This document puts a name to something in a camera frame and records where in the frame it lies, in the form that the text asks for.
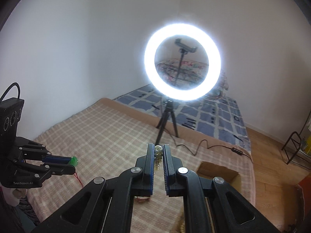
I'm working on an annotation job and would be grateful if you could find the green pendant red cord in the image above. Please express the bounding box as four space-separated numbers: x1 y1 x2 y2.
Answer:
68 156 84 188

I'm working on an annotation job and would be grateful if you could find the long cream bead necklace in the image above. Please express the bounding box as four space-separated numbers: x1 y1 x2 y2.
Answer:
153 144 164 172

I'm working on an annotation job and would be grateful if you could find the red strap wristwatch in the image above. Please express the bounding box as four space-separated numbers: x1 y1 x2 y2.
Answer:
135 196 150 203

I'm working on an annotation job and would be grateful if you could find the brown cardboard box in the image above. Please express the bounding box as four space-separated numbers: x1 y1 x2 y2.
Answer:
197 162 241 192

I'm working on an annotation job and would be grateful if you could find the pink plaid blanket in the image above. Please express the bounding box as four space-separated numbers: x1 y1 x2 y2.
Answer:
27 98 256 221

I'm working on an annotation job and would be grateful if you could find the blue patterned bed sheet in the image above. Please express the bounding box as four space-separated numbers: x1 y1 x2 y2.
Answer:
114 84 251 152

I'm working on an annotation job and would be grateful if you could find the black clothes rack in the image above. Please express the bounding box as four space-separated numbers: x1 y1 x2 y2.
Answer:
281 112 310 170

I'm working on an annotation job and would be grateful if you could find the folded floral quilt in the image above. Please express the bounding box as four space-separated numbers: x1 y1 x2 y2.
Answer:
156 58 229 99

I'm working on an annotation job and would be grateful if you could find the black phone holder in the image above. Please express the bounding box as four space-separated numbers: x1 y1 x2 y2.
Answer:
173 38 197 86

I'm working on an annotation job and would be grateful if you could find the black power cable with remote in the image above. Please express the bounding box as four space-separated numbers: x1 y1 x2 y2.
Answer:
170 135 252 159

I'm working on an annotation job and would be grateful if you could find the black camera module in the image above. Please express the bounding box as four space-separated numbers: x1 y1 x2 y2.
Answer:
1 82 24 143

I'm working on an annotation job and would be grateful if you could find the white ring light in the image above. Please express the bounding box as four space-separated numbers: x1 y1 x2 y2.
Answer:
144 23 221 101

